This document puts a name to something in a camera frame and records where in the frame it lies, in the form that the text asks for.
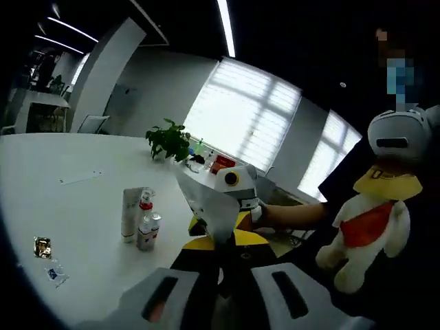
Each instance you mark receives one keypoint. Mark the black green skincare sachet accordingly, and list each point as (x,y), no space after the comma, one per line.
(209,203)

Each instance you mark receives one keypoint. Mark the white skincare tube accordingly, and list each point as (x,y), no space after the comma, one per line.
(130,213)

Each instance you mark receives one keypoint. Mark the ceiling light strip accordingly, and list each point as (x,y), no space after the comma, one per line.
(227,31)

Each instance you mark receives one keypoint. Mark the red box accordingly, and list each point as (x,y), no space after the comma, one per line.
(220,161)

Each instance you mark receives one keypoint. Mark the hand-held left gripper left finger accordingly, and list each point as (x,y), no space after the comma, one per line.
(172,299)

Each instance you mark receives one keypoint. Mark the large window with blinds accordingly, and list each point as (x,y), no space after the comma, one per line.
(240,113)

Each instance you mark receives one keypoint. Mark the green potted plant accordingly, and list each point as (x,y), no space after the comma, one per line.
(168,141)

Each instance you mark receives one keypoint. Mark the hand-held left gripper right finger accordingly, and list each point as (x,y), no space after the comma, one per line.
(268,299)

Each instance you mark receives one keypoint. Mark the green bottle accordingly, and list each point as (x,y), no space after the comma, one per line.
(201,148)

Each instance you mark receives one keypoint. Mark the silver blue skincare sachet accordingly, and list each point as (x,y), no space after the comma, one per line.
(55,275)

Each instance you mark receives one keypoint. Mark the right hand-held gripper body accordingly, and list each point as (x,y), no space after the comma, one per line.
(244,185)

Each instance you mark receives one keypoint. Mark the gold foil skincare sachet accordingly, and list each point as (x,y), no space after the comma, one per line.
(42,247)

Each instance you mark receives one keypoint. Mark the white skincare pump bottle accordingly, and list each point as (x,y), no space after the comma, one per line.
(146,206)

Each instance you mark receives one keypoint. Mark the white skincare spray bottle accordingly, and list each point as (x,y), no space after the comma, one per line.
(156,227)
(144,237)

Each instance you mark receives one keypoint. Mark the white office table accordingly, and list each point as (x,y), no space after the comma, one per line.
(48,99)

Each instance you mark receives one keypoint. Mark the white office chair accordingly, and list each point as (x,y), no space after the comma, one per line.
(94,122)

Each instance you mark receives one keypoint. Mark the dark pouch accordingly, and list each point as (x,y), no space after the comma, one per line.
(197,159)

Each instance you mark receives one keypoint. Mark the narrow window with blinds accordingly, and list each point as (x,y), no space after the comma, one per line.
(326,154)

